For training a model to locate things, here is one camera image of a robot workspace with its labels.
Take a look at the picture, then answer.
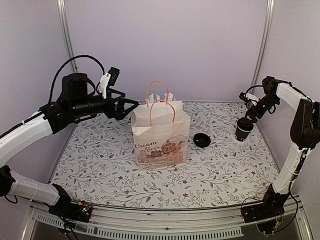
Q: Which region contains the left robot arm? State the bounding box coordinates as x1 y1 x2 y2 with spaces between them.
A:
0 64 139 217

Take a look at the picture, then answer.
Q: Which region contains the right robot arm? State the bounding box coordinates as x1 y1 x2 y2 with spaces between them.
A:
243 76 320 218

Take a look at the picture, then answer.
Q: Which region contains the aluminium front rail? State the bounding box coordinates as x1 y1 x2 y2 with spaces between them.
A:
21 197 315 240

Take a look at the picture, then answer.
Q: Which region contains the black white paper coffee cup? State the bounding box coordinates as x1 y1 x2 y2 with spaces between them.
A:
235 123 250 142

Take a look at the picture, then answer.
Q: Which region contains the white paper takeout bag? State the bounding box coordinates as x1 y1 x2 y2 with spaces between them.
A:
130 80 191 171

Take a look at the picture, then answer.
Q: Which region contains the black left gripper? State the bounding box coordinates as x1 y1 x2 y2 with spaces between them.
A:
71 87 139 120

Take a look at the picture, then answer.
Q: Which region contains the right aluminium frame post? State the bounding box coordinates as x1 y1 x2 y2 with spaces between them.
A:
251 0 275 86

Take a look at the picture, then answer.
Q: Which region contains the left aluminium frame post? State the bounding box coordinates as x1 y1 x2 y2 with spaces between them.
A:
56 0 75 59

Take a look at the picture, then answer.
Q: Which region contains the aluminium frame post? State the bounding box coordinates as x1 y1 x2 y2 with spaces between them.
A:
251 0 275 86
56 0 75 59

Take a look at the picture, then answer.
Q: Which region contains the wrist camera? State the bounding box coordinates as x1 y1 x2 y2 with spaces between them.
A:
96 66 120 99
239 92 259 108

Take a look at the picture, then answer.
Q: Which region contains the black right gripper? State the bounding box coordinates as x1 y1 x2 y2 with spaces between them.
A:
243 94 280 123

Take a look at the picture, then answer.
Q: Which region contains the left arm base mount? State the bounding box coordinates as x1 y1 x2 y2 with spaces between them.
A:
49 200 93 223

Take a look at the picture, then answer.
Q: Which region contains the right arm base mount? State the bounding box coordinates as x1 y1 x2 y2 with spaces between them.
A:
240 202 285 235

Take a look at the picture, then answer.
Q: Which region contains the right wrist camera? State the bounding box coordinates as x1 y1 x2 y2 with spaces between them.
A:
239 92 259 108

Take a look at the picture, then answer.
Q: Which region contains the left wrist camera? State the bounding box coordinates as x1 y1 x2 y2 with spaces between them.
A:
96 66 120 99

